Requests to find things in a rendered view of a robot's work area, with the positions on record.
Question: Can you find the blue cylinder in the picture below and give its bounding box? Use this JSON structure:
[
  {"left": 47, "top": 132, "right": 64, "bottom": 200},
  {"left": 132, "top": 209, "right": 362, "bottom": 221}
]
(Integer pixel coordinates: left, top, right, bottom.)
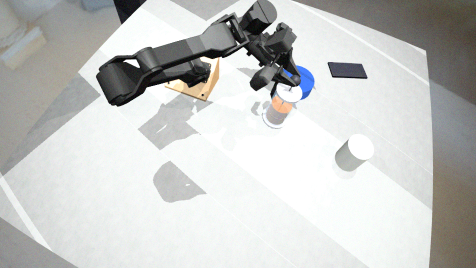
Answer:
[{"left": 283, "top": 65, "right": 315, "bottom": 100}]

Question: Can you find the glass coffee press with black knob plunger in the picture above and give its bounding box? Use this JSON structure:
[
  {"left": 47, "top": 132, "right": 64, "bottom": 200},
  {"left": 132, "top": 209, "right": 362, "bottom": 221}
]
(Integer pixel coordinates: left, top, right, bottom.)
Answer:
[{"left": 262, "top": 75, "right": 302, "bottom": 129}]

